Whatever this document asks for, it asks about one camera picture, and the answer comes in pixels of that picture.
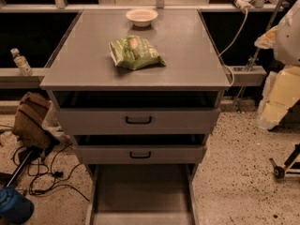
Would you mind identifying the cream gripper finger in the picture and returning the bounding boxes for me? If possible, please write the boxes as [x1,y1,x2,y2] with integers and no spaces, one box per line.
[257,66,300,129]

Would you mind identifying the green jalapeno chip bag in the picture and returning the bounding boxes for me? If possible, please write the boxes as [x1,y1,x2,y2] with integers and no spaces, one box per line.
[109,35,164,70]

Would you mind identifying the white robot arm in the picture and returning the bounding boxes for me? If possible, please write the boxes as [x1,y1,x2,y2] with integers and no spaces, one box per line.
[255,0,300,129]

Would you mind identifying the grey drawer cabinet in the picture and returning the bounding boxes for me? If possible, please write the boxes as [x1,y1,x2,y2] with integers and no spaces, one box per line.
[41,9,230,174]

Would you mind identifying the grey bottom drawer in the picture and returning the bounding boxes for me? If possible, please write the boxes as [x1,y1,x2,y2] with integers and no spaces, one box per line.
[84,164,199,225]

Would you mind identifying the grey drawer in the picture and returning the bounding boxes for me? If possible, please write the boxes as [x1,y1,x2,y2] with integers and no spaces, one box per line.
[53,91,220,135]
[74,134,207,164]
[84,164,199,225]

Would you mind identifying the grey middle drawer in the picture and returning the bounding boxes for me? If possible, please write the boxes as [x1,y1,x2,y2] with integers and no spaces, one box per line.
[74,134,207,164]

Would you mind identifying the grey top drawer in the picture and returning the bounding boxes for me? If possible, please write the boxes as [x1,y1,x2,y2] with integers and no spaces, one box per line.
[53,91,220,135]

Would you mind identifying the metal diagonal pole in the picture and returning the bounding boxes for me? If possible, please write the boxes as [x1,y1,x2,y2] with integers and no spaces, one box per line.
[232,0,292,111]

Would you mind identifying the black wheeled stand leg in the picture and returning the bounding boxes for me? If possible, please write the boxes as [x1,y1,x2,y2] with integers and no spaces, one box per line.
[270,144,300,179]

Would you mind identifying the white bowl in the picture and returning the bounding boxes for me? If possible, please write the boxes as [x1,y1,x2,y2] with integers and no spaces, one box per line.
[126,8,158,27]

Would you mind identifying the clear plastic water bottle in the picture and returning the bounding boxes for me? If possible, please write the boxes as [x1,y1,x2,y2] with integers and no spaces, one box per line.
[10,48,33,76]

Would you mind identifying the blue round device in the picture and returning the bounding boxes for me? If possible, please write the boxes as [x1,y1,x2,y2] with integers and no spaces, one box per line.
[0,187,34,224]

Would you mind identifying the white power strip cable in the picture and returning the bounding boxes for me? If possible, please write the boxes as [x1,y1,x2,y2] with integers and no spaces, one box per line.
[217,0,255,87]

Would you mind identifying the black floor cables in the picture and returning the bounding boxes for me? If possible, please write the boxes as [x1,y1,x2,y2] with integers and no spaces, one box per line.
[10,142,91,203]

